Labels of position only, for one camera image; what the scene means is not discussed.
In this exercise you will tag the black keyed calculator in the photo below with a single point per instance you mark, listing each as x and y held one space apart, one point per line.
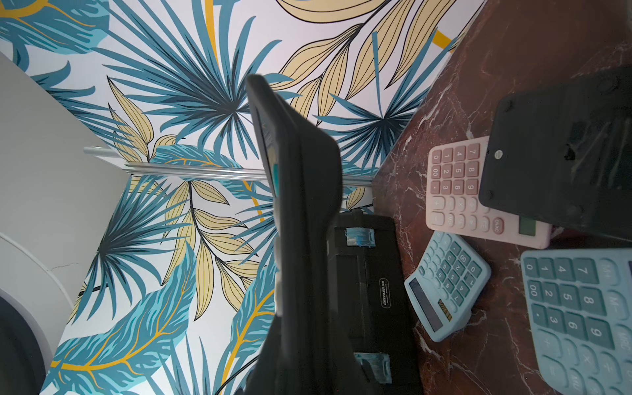
306 350

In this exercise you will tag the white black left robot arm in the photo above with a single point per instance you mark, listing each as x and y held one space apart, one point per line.
55 204

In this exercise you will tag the pink calculator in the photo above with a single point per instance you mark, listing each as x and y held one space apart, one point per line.
454 175

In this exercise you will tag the small teal calculator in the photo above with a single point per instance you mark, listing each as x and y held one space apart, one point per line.
446 284

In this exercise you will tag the black upside-down calculator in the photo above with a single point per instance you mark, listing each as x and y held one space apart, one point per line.
562 155

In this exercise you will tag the black plastic toolbox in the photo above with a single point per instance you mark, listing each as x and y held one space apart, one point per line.
366 290

